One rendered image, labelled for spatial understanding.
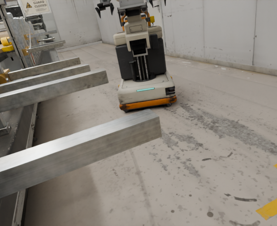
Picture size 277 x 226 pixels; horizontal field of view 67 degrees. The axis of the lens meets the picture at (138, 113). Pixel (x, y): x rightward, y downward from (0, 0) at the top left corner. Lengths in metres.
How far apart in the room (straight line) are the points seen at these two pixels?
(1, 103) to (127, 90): 1.80
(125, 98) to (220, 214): 1.45
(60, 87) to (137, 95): 1.77
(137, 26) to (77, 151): 1.95
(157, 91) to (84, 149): 1.98
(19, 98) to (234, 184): 1.18
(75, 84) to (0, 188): 0.27
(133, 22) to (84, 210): 1.65
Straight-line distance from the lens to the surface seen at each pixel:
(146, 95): 2.20
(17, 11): 4.77
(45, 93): 0.47
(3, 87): 0.74
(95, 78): 0.47
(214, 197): 1.29
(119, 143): 0.25
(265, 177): 1.44
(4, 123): 0.74
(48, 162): 0.24
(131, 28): 2.14
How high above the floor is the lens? 0.95
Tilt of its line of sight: 25 degrees down
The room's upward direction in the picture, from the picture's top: 11 degrees counter-clockwise
